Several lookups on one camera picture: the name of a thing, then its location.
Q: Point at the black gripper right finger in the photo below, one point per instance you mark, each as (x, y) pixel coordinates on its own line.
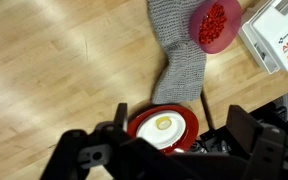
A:
(270, 153)

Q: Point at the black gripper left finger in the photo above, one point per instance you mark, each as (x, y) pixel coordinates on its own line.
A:
(84, 153)

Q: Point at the grey knitted cloth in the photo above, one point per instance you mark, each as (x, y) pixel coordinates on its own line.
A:
(180, 66)

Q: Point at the pink plastic bowl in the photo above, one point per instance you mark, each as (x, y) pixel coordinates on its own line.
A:
(224, 36)

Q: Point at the white round lid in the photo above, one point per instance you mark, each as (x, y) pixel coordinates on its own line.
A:
(157, 136)

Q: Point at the red round plate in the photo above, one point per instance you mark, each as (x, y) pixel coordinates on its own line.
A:
(189, 126)

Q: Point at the white flat plastic case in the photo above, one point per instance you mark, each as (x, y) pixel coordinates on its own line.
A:
(274, 26)

